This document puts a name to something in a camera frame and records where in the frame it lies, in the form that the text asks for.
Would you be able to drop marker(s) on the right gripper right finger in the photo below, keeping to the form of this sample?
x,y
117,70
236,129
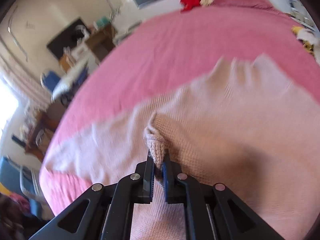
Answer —
x,y
211,212

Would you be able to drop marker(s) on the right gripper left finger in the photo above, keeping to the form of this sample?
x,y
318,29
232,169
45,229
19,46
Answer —
x,y
103,212

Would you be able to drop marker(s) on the light pink knit sweater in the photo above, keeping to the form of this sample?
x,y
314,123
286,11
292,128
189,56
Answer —
x,y
245,124

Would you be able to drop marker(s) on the pink bed cover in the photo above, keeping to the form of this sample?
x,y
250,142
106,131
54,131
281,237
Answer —
x,y
163,53

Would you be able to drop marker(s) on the brown wooden desk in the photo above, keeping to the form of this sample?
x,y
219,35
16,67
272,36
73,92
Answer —
x,y
101,42

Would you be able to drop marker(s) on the yellow white plush toy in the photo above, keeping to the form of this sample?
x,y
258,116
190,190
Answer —
x,y
309,40

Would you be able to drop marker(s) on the black wall television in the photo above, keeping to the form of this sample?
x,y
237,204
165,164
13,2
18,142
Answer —
x,y
68,38

